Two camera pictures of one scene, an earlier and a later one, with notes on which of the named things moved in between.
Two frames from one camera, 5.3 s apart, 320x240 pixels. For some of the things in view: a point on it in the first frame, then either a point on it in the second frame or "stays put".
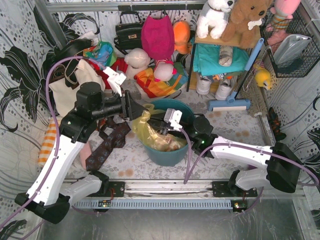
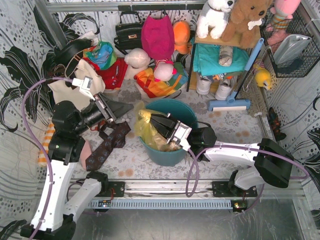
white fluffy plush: x=136 y=59 stays put
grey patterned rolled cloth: x=225 y=55 stays put
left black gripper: x=127 y=105 to x=104 y=108
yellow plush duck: x=263 y=78 stays put
